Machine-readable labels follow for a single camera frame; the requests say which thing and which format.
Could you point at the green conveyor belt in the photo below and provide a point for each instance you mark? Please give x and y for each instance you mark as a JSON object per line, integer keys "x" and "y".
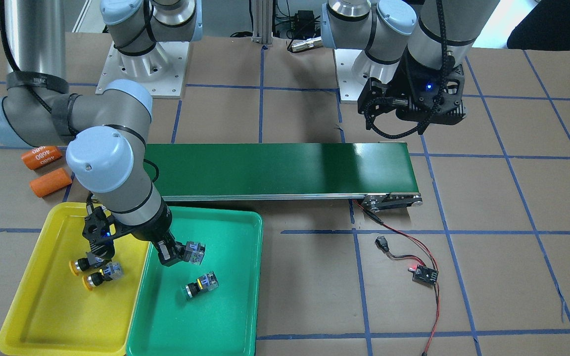
{"x": 379, "y": 175}

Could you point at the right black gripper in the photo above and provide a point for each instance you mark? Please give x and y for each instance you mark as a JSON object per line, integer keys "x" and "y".
{"x": 160, "y": 228}

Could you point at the orange cylinder with 4680 print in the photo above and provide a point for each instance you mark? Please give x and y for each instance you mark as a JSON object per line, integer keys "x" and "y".
{"x": 37, "y": 158}

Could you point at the aluminium frame post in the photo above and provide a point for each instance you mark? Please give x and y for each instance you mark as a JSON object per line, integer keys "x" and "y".
{"x": 262, "y": 21}

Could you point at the yellow push button switch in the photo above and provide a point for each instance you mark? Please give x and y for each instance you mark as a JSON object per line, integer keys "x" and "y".
{"x": 82, "y": 265}

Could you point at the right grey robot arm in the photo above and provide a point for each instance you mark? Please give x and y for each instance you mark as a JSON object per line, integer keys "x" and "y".
{"x": 105, "y": 135}

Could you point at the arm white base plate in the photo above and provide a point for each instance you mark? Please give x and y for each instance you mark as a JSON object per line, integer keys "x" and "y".
{"x": 161, "y": 71}

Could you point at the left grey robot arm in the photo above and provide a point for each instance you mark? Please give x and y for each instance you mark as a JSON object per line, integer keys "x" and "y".
{"x": 410, "y": 61}

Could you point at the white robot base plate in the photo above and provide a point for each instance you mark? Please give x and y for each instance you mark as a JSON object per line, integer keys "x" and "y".
{"x": 353, "y": 68}

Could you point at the plain orange cylinder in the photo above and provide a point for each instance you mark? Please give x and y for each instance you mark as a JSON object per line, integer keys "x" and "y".
{"x": 50, "y": 182}

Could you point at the green push button switch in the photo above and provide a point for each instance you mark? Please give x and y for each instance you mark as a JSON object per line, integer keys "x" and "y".
{"x": 205, "y": 283}

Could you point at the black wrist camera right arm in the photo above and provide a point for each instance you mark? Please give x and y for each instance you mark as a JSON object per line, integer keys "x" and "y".
{"x": 97, "y": 232}

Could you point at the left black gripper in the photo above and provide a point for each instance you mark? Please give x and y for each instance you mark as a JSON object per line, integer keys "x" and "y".
{"x": 400, "y": 81}

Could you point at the yellow plastic tray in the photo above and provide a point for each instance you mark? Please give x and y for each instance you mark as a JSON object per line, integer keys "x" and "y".
{"x": 53, "y": 314}

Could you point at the small black circuit board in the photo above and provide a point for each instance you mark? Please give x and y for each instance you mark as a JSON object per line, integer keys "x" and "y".
{"x": 424, "y": 275}

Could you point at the black barrel plug connector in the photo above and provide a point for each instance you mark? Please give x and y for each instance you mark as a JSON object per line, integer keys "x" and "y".
{"x": 382, "y": 244}

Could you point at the green plastic tray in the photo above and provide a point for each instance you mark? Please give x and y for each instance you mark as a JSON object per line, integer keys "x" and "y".
{"x": 207, "y": 309}

